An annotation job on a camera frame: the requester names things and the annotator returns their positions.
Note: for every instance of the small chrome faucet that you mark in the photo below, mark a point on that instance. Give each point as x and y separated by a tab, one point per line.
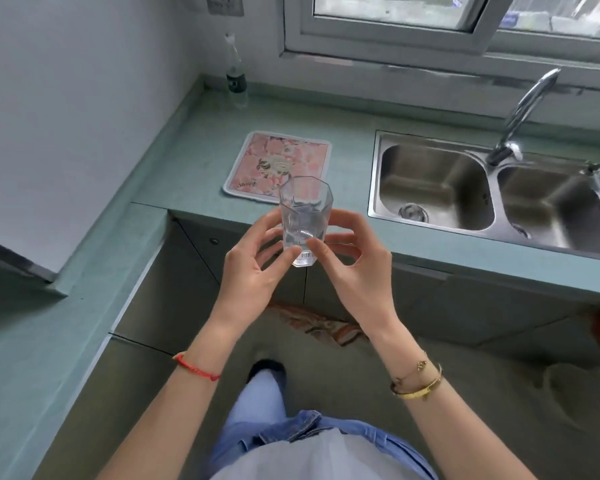
597	164

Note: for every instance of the white framed window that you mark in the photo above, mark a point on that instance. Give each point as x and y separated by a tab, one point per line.
390	29

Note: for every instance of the person's left hand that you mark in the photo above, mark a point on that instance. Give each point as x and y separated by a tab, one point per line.
245	289

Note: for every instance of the person's right hand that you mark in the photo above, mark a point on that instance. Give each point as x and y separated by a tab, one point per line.
365	284

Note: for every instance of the white bucket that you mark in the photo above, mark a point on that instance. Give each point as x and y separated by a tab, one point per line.
580	394

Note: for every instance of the wall socket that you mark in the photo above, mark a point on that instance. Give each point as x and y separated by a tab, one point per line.
225	4

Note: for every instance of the grey kitchen base cabinets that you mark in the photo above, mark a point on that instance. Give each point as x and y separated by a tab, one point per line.
180	294

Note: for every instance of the patterned floor rag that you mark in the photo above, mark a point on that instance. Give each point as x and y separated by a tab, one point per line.
320	327

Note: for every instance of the blue jeans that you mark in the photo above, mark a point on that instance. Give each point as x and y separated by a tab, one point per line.
260	404

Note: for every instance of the person's left forearm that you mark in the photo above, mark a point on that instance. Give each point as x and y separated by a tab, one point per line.
170	419

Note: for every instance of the person's shoe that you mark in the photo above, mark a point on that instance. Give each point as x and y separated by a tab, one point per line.
267	368

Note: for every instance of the white shirt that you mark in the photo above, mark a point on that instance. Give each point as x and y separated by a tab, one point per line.
320	459

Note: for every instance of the steel double sink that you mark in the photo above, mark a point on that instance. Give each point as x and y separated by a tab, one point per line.
435	184

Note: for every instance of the pink floral mat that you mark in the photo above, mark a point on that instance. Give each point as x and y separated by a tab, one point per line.
260	164

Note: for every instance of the tall chrome faucet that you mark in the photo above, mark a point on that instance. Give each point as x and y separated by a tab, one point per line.
525	109

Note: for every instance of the clear drinking glass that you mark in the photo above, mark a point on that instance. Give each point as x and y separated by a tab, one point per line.
305	204

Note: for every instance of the person's right forearm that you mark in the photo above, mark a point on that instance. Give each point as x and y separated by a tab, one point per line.
455	429

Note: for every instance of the clear plastic bottle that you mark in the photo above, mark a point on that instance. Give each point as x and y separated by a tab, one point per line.
236	84

